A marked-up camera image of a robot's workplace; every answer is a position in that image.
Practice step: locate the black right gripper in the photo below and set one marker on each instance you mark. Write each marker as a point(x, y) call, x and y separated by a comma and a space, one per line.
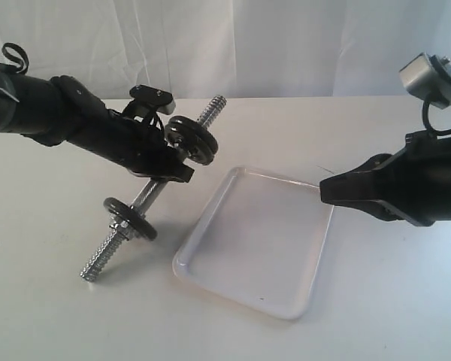
point(414, 184)

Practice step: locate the black weight plate end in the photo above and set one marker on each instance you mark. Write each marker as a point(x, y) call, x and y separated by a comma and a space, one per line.
point(190, 142)

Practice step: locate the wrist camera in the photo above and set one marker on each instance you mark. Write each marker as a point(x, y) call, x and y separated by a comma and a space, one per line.
point(428, 77)
point(146, 99)

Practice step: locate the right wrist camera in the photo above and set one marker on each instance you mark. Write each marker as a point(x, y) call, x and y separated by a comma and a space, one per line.
point(428, 77)

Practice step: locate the white rectangular plastic tray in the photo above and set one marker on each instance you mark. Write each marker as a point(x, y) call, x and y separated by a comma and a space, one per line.
point(258, 242)

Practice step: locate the white backdrop curtain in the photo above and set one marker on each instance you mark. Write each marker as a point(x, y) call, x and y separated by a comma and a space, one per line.
point(197, 49)

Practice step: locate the chrome threaded dumbbell bar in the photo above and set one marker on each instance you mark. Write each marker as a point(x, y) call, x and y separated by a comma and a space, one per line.
point(142, 202)

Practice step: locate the black weight plate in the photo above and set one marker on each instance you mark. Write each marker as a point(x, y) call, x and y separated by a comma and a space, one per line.
point(132, 217)
point(209, 138)

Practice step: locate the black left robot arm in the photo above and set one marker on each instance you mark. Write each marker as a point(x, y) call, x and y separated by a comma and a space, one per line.
point(63, 109)

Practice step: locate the chrome collar nut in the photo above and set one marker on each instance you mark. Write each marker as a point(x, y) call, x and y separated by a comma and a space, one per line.
point(122, 229)

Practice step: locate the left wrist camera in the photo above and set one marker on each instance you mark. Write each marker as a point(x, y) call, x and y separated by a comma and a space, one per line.
point(146, 99)

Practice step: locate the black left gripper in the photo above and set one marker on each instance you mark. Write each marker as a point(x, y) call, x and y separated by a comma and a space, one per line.
point(139, 148)

